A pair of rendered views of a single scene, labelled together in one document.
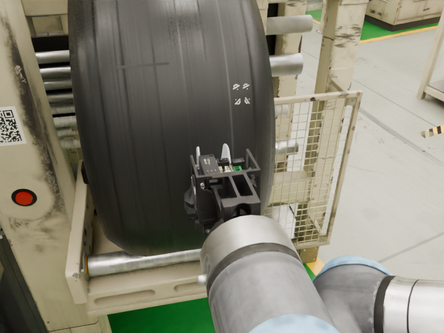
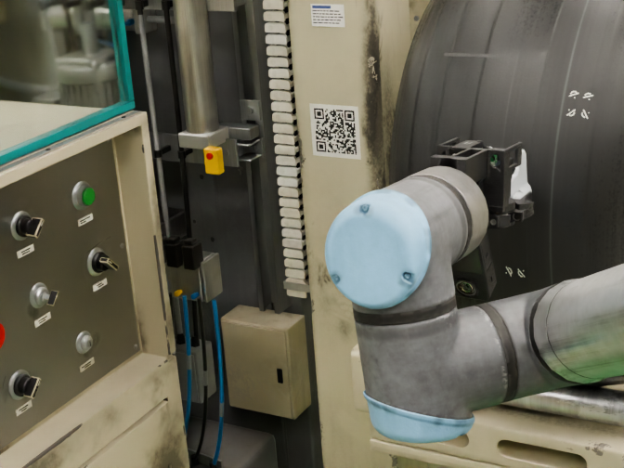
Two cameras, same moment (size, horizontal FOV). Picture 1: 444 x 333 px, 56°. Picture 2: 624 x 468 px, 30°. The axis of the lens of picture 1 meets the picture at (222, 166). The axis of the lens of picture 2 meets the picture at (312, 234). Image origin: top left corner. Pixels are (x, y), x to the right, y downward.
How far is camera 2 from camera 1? 0.84 m
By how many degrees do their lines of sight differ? 39
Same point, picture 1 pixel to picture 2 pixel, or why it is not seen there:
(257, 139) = (591, 168)
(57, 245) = not seen: hidden behind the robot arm
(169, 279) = (493, 424)
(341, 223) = not seen: outside the picture
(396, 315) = (552, 294)
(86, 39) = (429, 23)
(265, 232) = (445, 174)
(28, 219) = not seen: hidden behind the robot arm
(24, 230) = (331, 291)
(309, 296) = (425, 198)
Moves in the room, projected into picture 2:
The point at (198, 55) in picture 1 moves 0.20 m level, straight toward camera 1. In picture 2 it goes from (539, 51) to (448, 93)
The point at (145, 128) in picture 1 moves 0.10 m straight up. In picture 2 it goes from (453, 126) to (451, 38)
